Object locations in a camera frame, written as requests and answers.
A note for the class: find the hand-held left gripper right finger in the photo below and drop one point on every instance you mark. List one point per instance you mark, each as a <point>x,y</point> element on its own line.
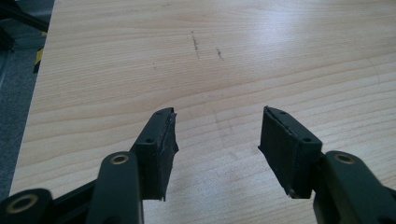
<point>286,152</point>

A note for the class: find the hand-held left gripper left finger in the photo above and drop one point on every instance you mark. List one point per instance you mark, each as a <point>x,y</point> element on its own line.
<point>154,155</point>

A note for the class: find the yellow and black striped tape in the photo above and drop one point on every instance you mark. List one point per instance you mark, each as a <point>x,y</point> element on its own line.
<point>39,56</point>

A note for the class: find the black metal stand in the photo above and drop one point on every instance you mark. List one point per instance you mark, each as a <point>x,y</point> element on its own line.
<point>26,20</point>

